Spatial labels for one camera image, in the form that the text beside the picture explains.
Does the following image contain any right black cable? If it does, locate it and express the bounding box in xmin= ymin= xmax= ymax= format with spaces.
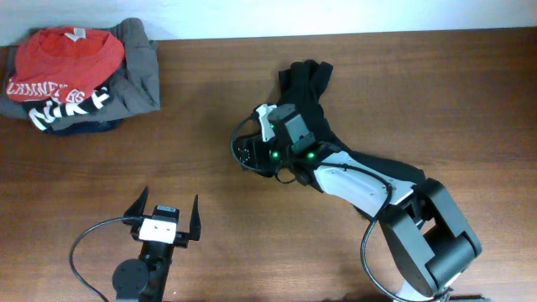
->
xmin=229 ymin=112 xmax=452 ymax=302

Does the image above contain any black cable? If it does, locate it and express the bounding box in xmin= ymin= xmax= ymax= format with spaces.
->
xmin=229 ymin=112 xmax=452 ymax=302
xmin=69 ymin=216 xmax=143 ymax=302

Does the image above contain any grey folded garment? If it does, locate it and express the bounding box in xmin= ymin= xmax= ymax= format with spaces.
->
xmin=0 ymin=17 xmax=162 ymax=131

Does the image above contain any dark blue folded garment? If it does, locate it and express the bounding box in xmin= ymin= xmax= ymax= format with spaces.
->
xmin=45 ymin=119 xmax=123 ymax=137

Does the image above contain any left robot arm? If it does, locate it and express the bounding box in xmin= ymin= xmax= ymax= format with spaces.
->
xmin=112 ymin=188 xmax=201 ymax=302

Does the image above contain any red folded shirt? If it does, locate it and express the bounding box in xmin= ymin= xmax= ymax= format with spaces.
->
xmin=5 ymin=27 xmax=125 ymax=103

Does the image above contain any black t-shirt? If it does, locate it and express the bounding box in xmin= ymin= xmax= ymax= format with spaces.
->
xmin=255 ymin=60 xmax=425 ymax=192

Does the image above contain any black white lettered shirt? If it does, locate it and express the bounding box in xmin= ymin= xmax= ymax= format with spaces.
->
xmin=22 ymin=86 xmax=111 ymax=131

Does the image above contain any left black cable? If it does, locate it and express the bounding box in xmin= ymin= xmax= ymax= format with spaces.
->
xmin=69 ymin=216 xmax=143 ymax=302

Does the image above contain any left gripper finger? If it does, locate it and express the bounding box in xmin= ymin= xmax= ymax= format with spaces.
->
xmin=189 ymin=195 xmax=201 ymax=241
xmin=123 ymin=186 xmax=149 ymax=217

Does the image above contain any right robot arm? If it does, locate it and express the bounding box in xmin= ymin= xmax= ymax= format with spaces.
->
xmin=230 ymin=104 xmax=482 ymax=301

